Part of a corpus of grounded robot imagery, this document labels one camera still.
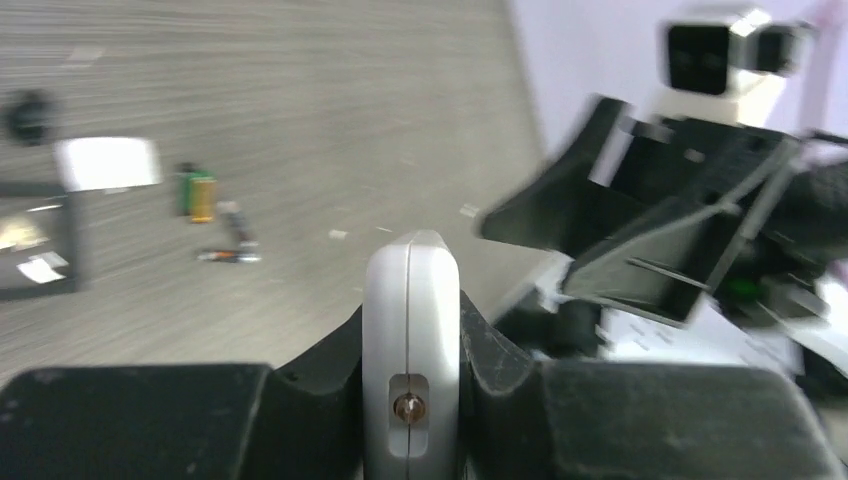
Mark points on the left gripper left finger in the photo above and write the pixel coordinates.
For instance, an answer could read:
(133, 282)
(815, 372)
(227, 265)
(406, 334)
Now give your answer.
(190, 421)

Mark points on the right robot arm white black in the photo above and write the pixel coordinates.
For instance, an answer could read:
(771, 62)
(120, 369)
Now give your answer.
(649, 169)

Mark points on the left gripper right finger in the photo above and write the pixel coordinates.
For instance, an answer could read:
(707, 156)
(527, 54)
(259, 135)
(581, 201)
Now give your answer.
(572, 419)

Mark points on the dark aaa battery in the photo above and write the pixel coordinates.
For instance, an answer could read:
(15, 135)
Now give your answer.
(237, 223)
(233, 256)

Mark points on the green yellow battery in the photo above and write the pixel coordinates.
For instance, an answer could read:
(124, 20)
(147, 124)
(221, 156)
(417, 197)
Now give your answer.
(196, 193)

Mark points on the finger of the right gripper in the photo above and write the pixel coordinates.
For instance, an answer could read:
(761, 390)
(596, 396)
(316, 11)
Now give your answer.
(563, 209)

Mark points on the white remote with dark buttons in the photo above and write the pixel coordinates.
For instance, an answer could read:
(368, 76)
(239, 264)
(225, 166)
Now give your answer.
(411, 360)

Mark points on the black framed display box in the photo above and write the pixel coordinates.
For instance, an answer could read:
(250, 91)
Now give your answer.
(52, 268)

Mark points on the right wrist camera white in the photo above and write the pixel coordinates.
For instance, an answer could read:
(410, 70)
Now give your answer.
(726, 63)

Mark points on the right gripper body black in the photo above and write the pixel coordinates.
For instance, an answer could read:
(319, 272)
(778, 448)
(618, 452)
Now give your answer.
(754, 228)

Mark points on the long white remote control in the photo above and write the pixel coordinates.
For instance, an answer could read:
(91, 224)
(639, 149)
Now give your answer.
(107, 163)

